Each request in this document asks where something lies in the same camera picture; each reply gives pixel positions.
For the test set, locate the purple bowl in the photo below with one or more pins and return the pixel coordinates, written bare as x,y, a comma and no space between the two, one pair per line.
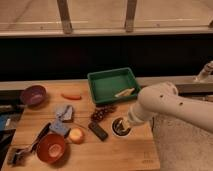
33,95

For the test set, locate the white plastic cup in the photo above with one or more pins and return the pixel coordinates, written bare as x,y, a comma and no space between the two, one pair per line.
118,128

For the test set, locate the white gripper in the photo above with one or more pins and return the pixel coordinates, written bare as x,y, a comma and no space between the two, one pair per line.
135,117

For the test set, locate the yellow red apple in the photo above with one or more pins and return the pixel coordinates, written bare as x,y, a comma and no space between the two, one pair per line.
76,135

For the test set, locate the orange carrot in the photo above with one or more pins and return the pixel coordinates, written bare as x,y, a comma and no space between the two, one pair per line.
71,97

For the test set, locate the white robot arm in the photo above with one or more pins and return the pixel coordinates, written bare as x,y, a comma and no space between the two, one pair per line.
163,98

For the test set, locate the black rectangular block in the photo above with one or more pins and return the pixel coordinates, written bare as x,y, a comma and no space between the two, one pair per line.
98,131

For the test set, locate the black handled brush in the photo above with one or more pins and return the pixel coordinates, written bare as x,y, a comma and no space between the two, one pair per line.
16,154

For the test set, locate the dark grape bunch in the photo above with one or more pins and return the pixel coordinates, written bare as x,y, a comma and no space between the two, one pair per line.
100,113

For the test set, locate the red bowl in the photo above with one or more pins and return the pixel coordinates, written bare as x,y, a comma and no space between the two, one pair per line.
51,148

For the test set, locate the banana in tray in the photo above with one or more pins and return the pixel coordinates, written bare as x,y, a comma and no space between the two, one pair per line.
125,92

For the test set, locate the blue grey cloth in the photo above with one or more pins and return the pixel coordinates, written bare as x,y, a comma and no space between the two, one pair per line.
64,112

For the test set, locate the green plastic tray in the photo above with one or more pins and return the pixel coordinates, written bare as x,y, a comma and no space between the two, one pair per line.
104,85

